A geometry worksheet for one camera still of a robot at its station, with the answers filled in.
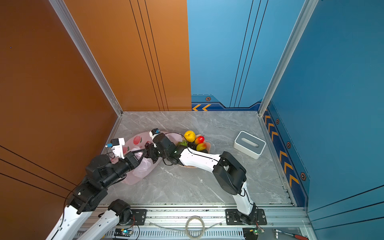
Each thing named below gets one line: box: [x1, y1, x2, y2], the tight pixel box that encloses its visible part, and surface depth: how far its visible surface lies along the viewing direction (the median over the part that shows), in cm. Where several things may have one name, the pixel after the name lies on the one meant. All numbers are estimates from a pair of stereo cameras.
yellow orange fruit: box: [184, 130, 197, 143], surface depth 96 cm
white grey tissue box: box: [233, 130, 267, 160], surface depth 98 cm
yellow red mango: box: [196, 142, 207, 151], surface depth 93 cm
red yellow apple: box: [195, 135, 205, 145], surface depth 96 cm
